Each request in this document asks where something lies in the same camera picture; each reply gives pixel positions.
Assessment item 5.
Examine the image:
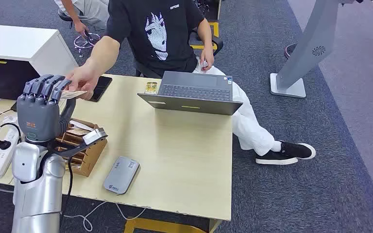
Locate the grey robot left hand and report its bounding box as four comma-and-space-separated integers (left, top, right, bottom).
16, 74, 77, 143

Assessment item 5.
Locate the person's left hand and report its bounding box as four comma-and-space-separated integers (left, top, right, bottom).
200, 46, 215, 72

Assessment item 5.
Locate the person's right hand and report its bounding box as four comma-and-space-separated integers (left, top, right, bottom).
65, 66, 100, 101

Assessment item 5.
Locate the brown printed hotel card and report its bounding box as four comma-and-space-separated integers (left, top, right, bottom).
59, 90, 88, 100

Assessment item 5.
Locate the white card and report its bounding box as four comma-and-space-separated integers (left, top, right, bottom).
69, 119, 94, 132

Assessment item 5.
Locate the person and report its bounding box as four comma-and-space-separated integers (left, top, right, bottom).
65, 0, 317, 166
53, 0, 110, 34

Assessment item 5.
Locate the yellow printed card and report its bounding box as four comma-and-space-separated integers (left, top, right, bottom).
144, 82, 159, 95

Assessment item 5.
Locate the wooden card organizer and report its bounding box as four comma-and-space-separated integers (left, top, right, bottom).
55, 118, 108, 178

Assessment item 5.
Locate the black smartphone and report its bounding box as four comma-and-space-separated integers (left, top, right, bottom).
89, 76, 113, 103

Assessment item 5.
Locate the grey open laptop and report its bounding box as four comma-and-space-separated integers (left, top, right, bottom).
137, 70, 244, 116

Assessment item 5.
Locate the stool with chrome base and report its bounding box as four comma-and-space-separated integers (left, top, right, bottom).
57, 9, 102, 59

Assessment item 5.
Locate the white power strip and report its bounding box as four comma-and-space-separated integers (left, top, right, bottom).
0, 127, 20, 177

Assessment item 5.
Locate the white cabinet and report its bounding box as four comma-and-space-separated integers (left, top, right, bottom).
0, 23, 79, 84

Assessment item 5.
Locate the grey kiosk stand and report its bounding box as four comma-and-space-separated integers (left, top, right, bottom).
269, 0, 364, 99

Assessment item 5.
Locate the black plug with cable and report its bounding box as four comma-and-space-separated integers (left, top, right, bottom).
0, 123, 22, 151

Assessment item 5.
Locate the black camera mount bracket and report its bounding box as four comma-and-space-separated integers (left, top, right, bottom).
46, 136, 108, 160

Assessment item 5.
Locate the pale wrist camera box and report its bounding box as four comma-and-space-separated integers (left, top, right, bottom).
82, 127, 109, 146

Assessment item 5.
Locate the black camera cable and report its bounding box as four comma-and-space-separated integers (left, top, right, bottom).
59, 157, 74, 222

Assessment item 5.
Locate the white cable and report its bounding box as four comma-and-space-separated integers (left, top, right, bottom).
0, 177, 147, 232

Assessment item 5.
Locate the yellow desk frame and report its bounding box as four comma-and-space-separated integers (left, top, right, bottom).
123, 217, 222, 233

